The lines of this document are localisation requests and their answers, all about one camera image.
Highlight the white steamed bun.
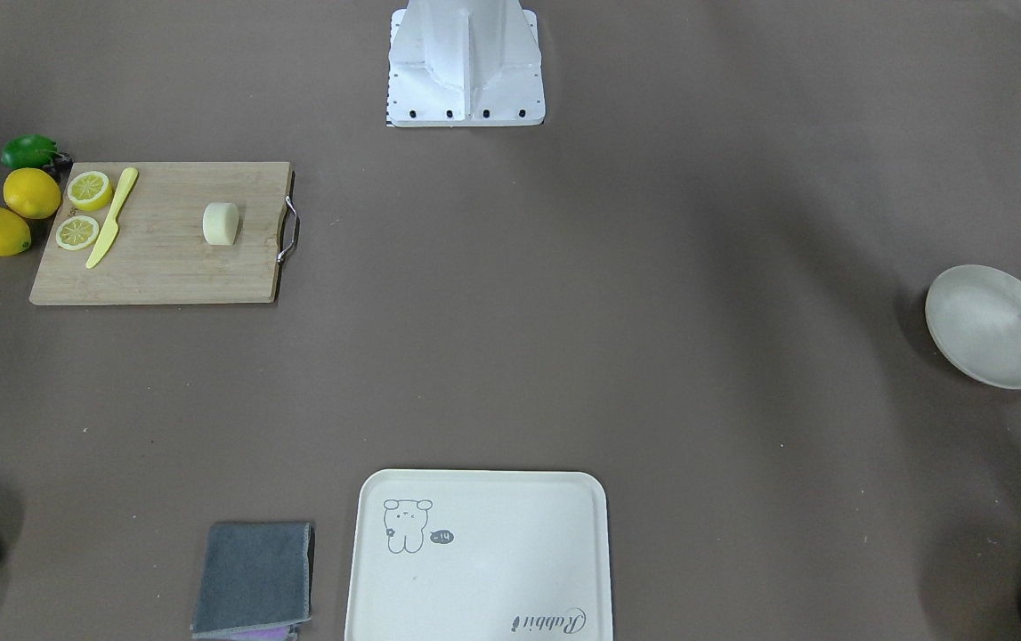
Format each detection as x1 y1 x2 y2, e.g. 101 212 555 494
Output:
201 202 240 245

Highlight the green lime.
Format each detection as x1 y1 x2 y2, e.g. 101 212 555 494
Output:
0 134 60 170

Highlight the lemon half slice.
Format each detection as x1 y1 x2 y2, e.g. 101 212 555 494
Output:
65 170 114 214
52 215 101 251

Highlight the speckled white plate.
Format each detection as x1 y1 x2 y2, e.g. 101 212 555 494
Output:
924 264 1021 390

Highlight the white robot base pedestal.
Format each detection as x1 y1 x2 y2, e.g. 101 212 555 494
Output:
385 1 547 127

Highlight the yellow plastic knife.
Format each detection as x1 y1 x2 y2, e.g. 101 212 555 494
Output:
85 166 139 269

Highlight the grey folded cloth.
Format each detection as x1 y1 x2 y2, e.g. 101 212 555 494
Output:
191 521 313 640

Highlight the cream rabbit tray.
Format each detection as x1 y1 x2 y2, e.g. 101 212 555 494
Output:
344 469 613 640

